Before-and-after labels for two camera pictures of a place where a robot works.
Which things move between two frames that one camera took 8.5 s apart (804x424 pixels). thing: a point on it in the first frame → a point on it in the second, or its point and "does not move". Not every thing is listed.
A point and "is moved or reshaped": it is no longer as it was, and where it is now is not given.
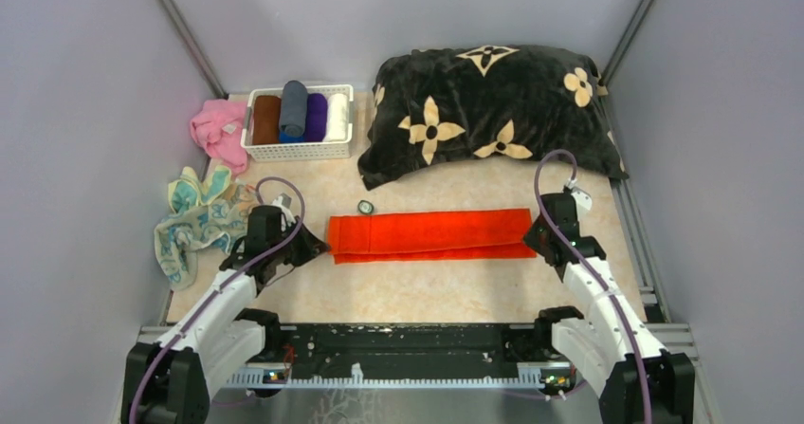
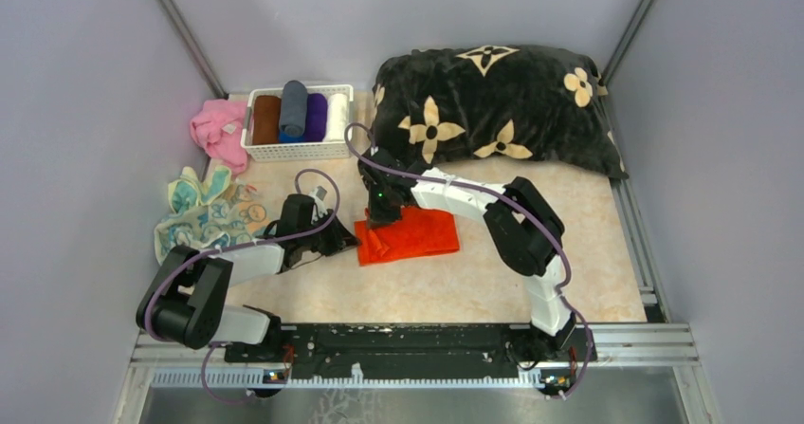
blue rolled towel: (284, 138) does not move
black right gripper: (531, 239) → (376, 218)
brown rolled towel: (266, 119) does not move
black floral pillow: (489, 101) does not move
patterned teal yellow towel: (205, 212) does not move
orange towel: (447, 235) is moved or reshaped
